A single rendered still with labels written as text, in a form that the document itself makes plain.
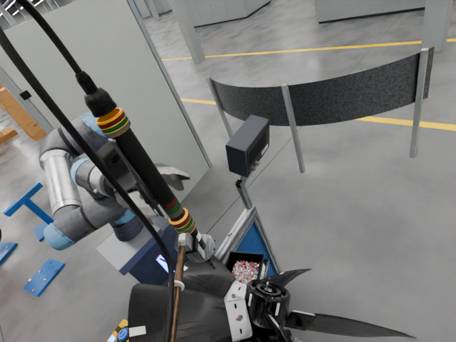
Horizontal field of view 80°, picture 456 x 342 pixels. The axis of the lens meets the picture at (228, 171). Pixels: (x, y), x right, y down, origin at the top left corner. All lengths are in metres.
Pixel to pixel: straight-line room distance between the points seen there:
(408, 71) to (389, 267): 1.41
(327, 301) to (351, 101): 1.49
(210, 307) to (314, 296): 1.46
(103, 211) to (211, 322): 0.38
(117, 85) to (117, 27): 0.45
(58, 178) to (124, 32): 1.91
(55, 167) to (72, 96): 1.44
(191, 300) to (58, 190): 0.48
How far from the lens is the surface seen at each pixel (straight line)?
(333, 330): 0.92
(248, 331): 0.77
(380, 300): 2.11
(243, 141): 1.28
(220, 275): 0.92
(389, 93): 2.50
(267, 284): 0.83
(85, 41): 2.48
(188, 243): 0.55
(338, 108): 2.43
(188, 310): 0.71
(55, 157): 1.02
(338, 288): 2.13
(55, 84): 2.35
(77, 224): 0.79
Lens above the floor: 1.93
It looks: 37 degrees down
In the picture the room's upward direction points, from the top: 24 degrees counter-clockwise
